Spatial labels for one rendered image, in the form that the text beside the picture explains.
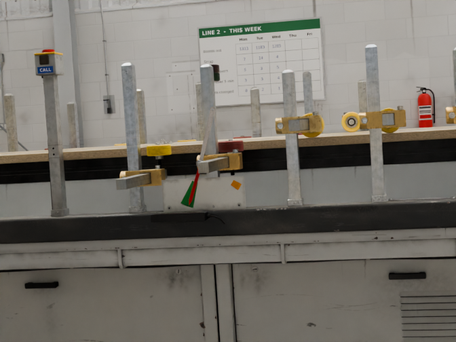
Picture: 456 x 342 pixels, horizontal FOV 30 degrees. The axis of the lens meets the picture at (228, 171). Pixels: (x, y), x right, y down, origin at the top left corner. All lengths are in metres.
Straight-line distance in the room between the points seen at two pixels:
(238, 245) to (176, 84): 7.46
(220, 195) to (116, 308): 0.65
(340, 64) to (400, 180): 7.01
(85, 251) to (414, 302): 1.07
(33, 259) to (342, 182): 1.03
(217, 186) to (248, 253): 0.23
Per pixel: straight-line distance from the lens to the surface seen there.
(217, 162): 2.43
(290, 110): 2.57
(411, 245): 2.60
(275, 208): 2.57
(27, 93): 10.65
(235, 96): 9.85
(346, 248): 2.61
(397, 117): 2.54
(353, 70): 9.73
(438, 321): 2.87
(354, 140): 2.76
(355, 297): 2.86
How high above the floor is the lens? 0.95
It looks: 3 degrees down
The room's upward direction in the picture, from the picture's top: 4 degrees counter-clockwise
